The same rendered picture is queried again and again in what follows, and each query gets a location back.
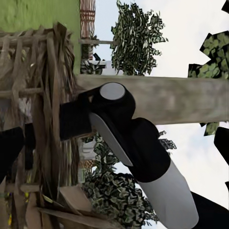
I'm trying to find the wicker basket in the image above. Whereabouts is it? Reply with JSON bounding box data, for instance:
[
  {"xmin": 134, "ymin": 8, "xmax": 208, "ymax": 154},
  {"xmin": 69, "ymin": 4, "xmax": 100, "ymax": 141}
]
[{"xmin": 0, "ymin": 20, "xmax": 119, "ymax": 229}]

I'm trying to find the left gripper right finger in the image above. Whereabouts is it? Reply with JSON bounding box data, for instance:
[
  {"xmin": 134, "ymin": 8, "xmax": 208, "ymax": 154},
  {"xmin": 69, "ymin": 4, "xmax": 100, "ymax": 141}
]
[{"xmin": 214, "ymin": 127, "xmax": 229, "ymax": 165}]

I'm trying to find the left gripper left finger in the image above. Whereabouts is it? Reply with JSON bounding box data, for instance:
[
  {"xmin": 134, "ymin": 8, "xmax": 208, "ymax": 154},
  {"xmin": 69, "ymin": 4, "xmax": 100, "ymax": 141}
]
[{"xmin": 0, "ymin": 127, "xmax": 25, "ymax": 184}]

